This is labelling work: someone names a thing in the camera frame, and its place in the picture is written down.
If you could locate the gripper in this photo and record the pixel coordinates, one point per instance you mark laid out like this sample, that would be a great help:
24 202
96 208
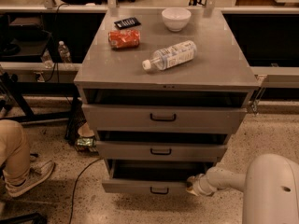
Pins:
200 184

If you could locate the grey bottom drawer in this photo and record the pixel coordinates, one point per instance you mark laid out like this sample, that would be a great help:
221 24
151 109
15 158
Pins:
152 177

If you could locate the grey drawer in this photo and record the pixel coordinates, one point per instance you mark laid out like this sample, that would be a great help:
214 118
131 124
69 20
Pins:
152 177
150 151
163 119

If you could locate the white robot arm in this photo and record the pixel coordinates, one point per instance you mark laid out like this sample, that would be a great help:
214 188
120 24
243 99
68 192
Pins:
270 189

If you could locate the grey middle drawer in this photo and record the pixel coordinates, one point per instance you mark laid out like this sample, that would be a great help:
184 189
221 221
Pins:
150 151

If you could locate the grey metal drawer cabinet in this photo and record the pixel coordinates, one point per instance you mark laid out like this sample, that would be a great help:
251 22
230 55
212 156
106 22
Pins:
218 76

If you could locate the grey top drawer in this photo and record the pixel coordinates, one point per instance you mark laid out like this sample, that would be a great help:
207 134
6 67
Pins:
163 119

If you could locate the clear plastic water bottle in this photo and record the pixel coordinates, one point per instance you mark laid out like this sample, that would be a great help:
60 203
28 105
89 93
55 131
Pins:
163 59

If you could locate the black chair base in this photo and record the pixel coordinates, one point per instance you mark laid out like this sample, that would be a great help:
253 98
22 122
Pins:
34 218

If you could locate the orange crushed soda can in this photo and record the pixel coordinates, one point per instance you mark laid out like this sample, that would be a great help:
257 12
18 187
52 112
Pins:
121 39

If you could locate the white ceramic bowl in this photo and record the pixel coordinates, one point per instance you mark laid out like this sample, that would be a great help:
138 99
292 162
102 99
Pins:
176 18

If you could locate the black rectangular remote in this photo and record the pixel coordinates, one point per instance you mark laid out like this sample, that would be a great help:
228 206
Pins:
127 23

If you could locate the person leg beige trousers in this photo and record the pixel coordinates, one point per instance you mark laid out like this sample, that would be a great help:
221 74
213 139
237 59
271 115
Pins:
14 152

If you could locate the grey sneaker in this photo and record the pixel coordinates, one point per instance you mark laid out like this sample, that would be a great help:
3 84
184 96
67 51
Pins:
35 177

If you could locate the small background water bottle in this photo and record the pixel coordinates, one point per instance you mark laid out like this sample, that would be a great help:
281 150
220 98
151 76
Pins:
64 52

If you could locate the black table leg frame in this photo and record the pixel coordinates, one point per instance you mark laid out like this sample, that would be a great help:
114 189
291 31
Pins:
13 91

